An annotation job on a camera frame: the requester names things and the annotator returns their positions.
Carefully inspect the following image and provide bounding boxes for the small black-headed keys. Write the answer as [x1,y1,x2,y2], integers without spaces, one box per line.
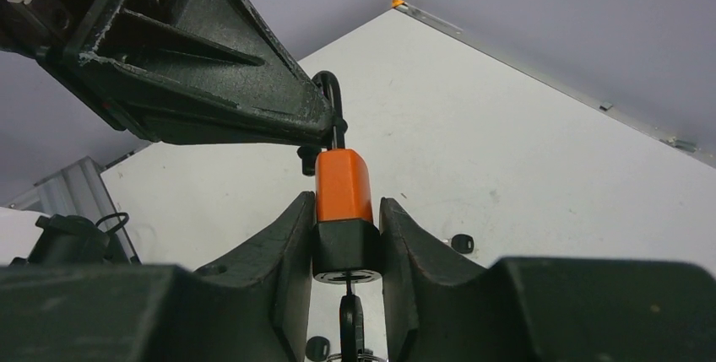
[305,280,386,362]

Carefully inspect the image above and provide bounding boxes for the orange and black padlock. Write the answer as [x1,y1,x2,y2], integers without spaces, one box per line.
[297,71,383,284]

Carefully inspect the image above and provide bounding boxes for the aluminium table edge rail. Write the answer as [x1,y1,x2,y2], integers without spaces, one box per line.
[392,0,715,168]

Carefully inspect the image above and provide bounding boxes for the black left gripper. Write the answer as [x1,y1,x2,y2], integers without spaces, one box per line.
[1,0,335,146]

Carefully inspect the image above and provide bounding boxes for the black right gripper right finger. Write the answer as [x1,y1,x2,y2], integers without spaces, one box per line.
[380,198,715,361]

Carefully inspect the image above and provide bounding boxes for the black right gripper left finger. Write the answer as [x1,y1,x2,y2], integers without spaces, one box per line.
[1,192,316,361]

